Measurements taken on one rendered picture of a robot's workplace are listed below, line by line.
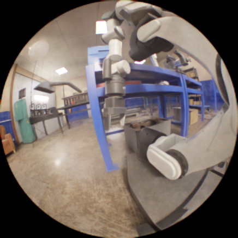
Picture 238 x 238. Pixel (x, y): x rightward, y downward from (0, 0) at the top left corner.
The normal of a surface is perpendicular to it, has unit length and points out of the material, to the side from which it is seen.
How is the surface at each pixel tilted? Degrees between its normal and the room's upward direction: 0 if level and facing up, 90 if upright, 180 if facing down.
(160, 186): 0
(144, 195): 0
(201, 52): 90
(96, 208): 0
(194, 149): 90
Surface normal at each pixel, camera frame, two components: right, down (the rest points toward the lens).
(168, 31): -0.74, 0.57
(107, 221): -0.16, -0.97
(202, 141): -0.95, 0.20
